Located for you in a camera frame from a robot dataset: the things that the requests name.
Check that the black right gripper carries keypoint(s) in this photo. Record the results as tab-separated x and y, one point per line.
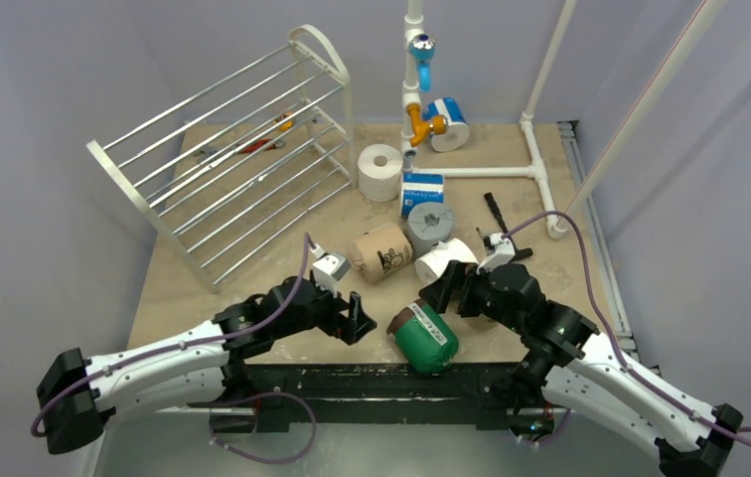
457	293

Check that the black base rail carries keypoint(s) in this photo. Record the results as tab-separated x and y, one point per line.
271	397

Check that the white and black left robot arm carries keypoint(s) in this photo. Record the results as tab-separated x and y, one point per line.
79	396

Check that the white pvc pipe frame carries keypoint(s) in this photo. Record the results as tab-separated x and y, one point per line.
536	170

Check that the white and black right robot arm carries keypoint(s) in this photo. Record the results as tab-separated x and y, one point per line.
570	362

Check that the upright white paper roll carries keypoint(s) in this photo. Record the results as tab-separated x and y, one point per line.
379	172

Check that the red handled pliers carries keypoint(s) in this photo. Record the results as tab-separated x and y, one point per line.
220	152

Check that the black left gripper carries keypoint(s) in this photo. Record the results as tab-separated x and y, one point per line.
358	321

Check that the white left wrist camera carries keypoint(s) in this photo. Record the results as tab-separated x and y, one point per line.
329	268

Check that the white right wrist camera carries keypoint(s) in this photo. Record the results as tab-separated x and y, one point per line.
500	250

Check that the green paper roll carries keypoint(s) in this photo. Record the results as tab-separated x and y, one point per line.
423	338

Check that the blue white packaged roll front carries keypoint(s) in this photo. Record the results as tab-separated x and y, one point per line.
419	188

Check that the orange faucet valve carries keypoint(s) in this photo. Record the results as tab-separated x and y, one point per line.
422	128

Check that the grey paper roll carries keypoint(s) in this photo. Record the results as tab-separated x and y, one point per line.
427	225

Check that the black screwdriver tool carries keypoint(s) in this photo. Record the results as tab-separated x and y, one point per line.
520	253

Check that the white metal shelf rack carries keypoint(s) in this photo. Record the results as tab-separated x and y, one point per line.
216	216

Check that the brown roll with print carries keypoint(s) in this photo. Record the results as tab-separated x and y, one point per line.
380	252

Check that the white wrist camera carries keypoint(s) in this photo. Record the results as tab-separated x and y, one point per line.
329	268
500	250

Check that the unwrapped white paper roll lying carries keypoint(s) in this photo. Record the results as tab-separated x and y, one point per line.
432	265

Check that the yellow tape measure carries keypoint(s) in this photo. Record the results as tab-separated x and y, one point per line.
284	121

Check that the blue faucet valve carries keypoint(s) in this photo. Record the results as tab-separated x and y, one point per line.
422	49

